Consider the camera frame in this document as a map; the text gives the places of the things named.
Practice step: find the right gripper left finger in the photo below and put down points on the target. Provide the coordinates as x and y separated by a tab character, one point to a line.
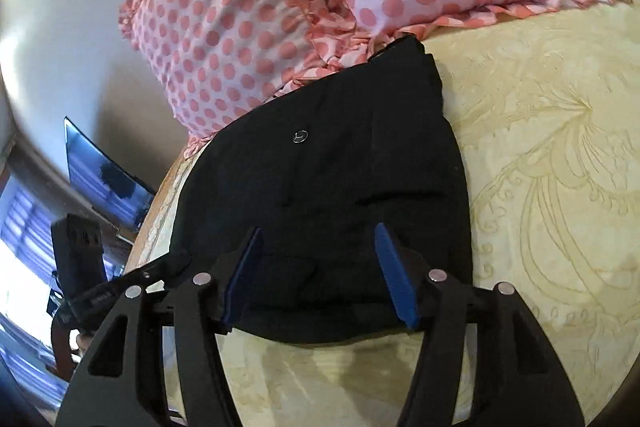
120	380

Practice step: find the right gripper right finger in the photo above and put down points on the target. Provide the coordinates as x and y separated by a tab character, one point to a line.
519	379

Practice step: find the black pants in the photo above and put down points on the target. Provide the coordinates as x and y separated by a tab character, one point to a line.
316	171

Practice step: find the person's left hand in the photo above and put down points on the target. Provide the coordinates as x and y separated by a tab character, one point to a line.
83	342

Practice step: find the black television screen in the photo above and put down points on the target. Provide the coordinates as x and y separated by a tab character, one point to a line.
111	190

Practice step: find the yellow patterned bed sheet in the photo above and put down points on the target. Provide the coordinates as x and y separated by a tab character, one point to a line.
546	113

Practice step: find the left polka dot pillow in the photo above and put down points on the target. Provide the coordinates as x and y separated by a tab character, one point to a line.
219	59

